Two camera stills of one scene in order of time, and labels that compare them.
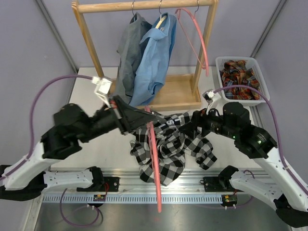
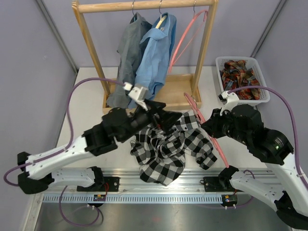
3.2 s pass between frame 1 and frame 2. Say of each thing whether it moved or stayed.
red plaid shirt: stayed
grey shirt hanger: stayed
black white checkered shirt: stayed
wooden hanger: stayed
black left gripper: moved
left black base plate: stayed
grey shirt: stayed
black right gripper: moved
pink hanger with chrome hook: moved
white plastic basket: stayed
